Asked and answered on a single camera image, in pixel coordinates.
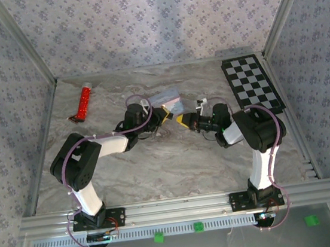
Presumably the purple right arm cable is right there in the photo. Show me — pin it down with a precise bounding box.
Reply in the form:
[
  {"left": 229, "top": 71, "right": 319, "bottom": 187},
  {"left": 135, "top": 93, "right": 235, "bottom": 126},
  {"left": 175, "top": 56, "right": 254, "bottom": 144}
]
[{"left": 205, "top": 88, "right": 295, "bottom": 237}]

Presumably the small circuit board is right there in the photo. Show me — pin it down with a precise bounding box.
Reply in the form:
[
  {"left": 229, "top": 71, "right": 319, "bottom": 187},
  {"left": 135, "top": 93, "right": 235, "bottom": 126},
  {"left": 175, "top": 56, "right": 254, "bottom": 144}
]
[
  {"left": 87, "top": 230, "right": 121, "bottom": 245},
  {"left": 254, "top": 211, "right": 277, "bottom": 223}
]

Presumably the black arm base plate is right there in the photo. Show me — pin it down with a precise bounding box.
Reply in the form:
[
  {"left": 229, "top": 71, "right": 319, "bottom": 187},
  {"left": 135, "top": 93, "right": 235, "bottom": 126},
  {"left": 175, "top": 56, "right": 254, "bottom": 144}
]
[
  {"left": 228, "top": 186, "right": 286, "bottom": 212},
  {"left": 71, "top": 206, "right": 127, "bottom": 233}
]

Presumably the slotted grey cable duct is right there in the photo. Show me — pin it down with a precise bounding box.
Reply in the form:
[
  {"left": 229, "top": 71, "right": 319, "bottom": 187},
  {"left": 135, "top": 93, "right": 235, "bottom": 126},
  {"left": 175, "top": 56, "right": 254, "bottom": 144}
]
[{"left": 30, "top": 212, "right": 259, "bottom": 247}]

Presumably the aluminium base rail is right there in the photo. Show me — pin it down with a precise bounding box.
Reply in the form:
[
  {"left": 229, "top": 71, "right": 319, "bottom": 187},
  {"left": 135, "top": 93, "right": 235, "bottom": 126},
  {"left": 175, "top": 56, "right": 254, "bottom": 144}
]
[{"left": 16, "top": 178, "right": 330, "bottom": 242}]

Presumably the red glitter tube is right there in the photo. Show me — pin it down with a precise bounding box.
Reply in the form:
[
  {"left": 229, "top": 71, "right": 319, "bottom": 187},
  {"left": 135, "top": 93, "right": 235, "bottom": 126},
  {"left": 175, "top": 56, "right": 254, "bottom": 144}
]
[{"left": 63, "top": 81, "right": 97, "bottom": 126}]

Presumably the green plastic block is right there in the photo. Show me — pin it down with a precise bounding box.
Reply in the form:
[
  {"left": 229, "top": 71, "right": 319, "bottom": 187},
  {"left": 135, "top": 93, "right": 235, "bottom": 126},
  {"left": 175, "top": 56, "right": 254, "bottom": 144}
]
[
  {"left": 152, "top": 231, "right": 166, "bottom": 245},
  {"left": 193, "top": 221, "right": 206, "bottom": 234},
  {"left": 304, "top": 214, "right": 320, "bottom": 228}
]

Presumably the black and grey checkerboard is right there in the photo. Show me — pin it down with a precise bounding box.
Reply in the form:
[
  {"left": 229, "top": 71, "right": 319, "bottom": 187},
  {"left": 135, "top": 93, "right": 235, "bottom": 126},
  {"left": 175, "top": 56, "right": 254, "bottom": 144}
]
[{"left": 219, "top": 50, "right": 288, "bottom": 124}]

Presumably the aluminium side rail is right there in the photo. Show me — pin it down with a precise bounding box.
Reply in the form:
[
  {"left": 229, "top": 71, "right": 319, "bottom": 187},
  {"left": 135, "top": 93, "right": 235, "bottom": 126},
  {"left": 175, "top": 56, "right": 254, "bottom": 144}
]
[
  {"left": 260, "top": 48, "right": 323, "bottom": 185},
  {"left": 8, "top": 81, "right": 74, "bottom": 218}
]

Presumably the cartoon dog tin box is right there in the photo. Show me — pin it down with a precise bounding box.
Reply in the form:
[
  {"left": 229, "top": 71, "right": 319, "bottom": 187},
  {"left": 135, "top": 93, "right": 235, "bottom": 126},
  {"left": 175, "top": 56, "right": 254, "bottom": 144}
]
[{"left": 148, "top": 86, "right": 185, "bottom": 118}]

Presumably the aluminium frame post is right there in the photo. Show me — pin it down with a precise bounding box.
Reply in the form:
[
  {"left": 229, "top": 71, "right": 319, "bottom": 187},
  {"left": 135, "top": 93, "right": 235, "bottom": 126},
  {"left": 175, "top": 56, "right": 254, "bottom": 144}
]
[
  {"left": 254, "top": 0, "right": 324, "bottom": 60},
  {"left": 0, "top": 0, "right": 59, "bottom": 92}
]

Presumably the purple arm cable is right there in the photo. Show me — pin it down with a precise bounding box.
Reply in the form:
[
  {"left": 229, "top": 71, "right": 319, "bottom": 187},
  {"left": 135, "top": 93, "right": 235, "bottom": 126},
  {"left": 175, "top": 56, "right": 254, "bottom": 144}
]
[
  {"left": 51, "top": 92, "right": 170, "bottom": 247},
  {"left": 205, "top": 88, "right": 295, "bottom": 237}
]

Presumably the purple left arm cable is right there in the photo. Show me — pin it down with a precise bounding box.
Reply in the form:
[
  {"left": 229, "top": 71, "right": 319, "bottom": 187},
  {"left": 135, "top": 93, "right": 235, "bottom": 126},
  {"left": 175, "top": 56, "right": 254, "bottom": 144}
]
[{"left": 51, "top": 92, "right": 170, "bottom": 247}]

